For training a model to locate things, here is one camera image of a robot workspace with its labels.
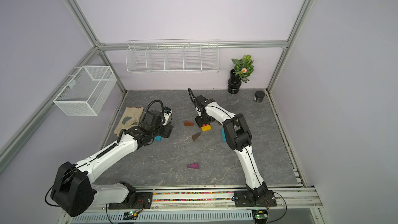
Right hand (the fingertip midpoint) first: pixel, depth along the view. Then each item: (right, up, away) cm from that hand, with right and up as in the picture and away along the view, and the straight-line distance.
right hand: (204, 121), depth 102 cm
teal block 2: (+8, -1, -40) cm, 41 cm away
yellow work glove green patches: (-50, +2, +2) cm, 50 cm away
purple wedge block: (-6, -23, -18) cm, 30 cm away
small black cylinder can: (+40, +17, +10) cm, 45 cm away
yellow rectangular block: (+1, -4, -4) cm, 6 cm away
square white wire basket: (-64, +17, -19) cm, 69 cm away
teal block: (-22, -5, -30) cm, 37 cm away
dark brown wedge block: (-6, -9, -6) cm, 12 cm away
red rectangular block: (0, -1, -8) cm, 9 cm away
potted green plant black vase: (+24, +34, -6) cm, 42 cm away
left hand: (-20, 0, -18) cm, 27 cm away
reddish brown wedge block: (-11, -1, -1) cm, 11 cm away
